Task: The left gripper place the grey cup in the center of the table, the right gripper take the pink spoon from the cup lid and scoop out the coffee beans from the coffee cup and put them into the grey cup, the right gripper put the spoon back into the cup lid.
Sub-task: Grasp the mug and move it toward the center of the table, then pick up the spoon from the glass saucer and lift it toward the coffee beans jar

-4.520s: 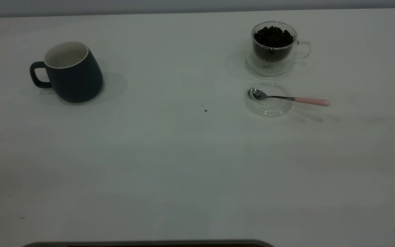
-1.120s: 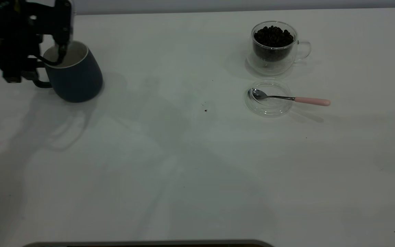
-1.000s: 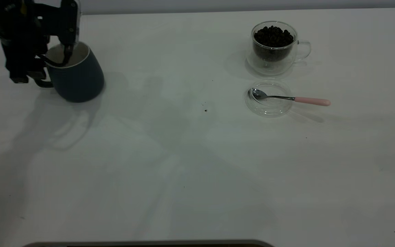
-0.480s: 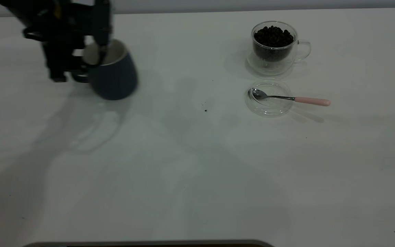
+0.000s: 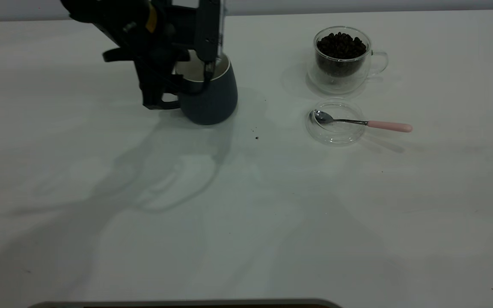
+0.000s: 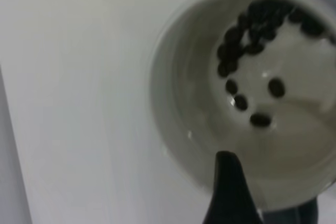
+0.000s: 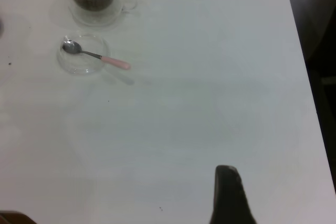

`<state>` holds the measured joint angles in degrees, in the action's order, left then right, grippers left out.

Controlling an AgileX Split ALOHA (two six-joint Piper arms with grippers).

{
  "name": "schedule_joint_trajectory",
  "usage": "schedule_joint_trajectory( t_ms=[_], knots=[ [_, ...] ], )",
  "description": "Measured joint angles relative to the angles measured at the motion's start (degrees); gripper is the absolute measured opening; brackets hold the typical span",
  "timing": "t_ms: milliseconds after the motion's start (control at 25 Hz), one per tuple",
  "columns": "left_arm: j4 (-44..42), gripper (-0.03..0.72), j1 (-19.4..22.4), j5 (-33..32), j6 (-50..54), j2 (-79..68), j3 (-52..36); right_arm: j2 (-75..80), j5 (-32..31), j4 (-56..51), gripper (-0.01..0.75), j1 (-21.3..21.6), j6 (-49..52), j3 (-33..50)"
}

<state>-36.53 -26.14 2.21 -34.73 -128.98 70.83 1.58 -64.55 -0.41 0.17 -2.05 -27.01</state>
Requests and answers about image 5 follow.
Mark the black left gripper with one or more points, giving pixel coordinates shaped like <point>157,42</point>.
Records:
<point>161,45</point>

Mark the dark grey ceramic mug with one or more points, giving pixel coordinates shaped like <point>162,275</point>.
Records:
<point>214,102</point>

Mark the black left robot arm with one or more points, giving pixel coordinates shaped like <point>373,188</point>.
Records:
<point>109,15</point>

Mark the dark coffee beans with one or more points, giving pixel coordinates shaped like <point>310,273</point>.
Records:
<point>340,47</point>

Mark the clear round glass lid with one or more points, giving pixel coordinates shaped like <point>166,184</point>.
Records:
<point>336,136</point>

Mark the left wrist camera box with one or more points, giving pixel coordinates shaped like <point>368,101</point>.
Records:
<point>209,30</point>

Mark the clear double-wall glass cup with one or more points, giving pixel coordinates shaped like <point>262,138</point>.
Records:
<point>336,83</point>

